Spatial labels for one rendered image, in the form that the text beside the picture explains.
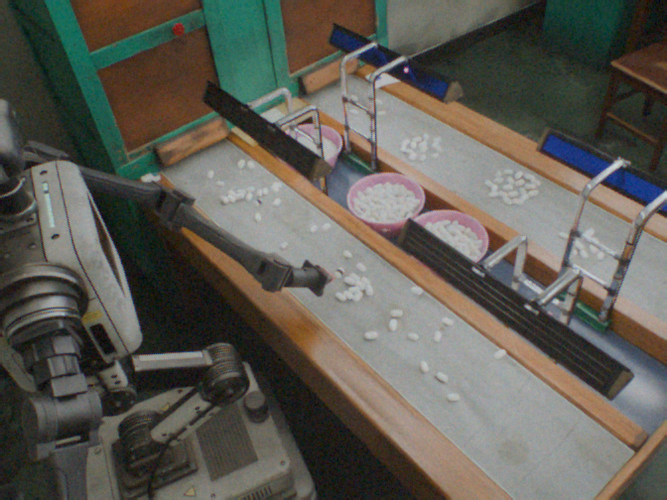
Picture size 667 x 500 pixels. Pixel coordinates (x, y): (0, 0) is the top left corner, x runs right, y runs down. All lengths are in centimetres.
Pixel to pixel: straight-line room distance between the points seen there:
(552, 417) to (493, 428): 15
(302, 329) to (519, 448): 66
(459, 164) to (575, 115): 178
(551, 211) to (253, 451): 123
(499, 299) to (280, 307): 70
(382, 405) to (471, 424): 23
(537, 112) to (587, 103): 32
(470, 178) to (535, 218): 29
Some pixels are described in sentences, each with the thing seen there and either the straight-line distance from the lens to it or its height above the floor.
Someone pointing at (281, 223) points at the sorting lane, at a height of 74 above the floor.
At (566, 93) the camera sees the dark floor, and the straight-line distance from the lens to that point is 425.
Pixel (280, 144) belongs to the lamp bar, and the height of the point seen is 108.
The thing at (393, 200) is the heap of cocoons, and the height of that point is 74.
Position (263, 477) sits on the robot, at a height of 47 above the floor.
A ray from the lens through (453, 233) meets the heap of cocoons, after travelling 211.
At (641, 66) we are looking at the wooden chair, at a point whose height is 46.
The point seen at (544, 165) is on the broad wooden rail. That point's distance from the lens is 236.
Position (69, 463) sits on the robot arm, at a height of 128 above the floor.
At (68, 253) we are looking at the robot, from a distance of 119.
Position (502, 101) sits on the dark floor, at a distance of 411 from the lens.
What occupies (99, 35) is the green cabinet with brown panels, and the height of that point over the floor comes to 131.
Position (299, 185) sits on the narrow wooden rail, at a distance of 227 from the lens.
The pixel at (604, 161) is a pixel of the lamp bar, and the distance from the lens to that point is 187.
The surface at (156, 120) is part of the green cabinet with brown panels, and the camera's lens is 243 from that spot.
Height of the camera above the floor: 219
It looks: 45 degrees down
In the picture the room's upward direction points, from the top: 6 degrees counter-clockwise
